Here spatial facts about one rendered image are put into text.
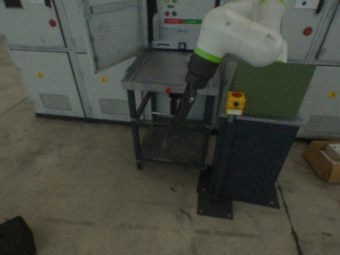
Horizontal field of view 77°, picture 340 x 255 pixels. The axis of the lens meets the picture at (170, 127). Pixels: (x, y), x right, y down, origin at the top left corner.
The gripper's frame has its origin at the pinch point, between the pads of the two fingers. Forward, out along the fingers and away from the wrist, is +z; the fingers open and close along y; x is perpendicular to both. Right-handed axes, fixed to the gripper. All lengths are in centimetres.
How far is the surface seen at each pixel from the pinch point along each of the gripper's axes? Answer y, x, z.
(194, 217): -28, 46, 82
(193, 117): -128, 38, 57
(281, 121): -35, 59, -4
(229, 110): -31.1, 28.2, -0.9
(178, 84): -57, 2, 5
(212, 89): -55, 22, 0
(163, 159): -66, 16, 72
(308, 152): -91, 139, 32
